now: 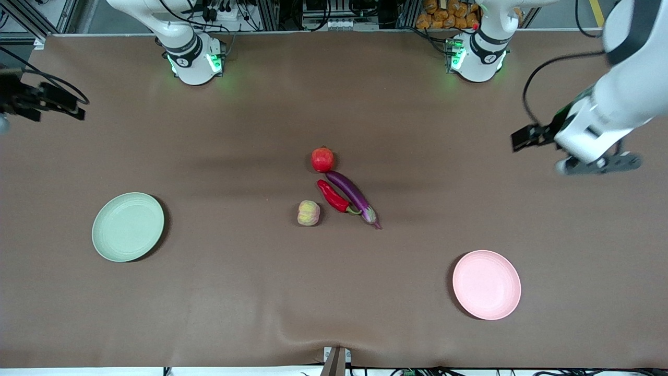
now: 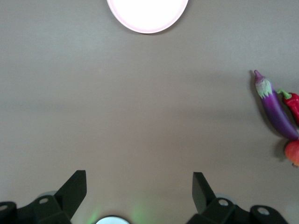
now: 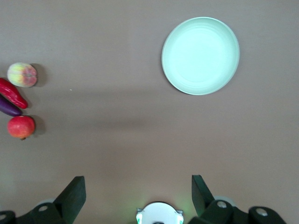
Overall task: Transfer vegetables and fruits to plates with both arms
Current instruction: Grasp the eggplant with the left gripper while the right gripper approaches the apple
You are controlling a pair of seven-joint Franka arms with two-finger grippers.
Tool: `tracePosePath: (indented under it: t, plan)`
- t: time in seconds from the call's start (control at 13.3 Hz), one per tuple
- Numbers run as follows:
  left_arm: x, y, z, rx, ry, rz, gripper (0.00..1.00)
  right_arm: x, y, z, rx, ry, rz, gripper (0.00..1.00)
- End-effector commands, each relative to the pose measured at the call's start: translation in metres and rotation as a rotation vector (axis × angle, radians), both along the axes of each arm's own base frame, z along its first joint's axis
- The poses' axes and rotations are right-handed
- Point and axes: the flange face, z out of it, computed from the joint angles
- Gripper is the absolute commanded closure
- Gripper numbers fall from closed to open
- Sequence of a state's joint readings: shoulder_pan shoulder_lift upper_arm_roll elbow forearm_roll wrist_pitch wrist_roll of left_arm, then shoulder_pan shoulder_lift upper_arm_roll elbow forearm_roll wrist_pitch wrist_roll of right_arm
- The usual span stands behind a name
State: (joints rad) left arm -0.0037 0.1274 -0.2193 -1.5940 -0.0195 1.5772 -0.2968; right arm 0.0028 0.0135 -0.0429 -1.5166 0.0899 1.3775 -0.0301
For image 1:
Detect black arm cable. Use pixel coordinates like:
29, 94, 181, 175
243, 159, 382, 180
0, 46, 90, 105
523, 0, 609, 127

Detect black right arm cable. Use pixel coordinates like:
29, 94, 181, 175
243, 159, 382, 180
0, 46, 90, 105

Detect brown table cloth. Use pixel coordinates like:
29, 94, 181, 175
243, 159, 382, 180
0, 29, 668, 369

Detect red chili pepper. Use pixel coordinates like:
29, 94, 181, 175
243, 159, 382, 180
317, 179, 362, 216

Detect red pomegranate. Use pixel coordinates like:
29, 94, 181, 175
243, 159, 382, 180
311, 147, 335, 173

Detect purple eggplant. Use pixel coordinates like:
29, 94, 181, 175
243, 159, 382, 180
325, 170, 383, 230

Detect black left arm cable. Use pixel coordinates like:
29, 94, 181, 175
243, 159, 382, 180
523, 0, 609, 127

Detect pale green plate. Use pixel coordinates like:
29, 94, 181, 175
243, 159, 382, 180
91, 192, 165, 263

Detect yellow pink peach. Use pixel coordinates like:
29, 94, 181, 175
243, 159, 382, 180
297, 200, 321, 227

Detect aluminium frame profile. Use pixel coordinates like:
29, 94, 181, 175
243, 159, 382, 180
0, 0, 50, 40
397, 0, 418, 30
258, 0, 280, 31

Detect orange lumpy items heap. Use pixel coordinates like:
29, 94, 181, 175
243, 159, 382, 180
415, 0, 481, 30

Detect grey table clamp bracket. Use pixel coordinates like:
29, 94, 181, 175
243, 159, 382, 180
320, 346, 352, 376

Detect pink plate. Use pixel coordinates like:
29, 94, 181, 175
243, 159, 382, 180
452, 250, 522, 321

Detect white power strip black plugs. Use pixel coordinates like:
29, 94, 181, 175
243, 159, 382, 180
201, 0, 246, 22

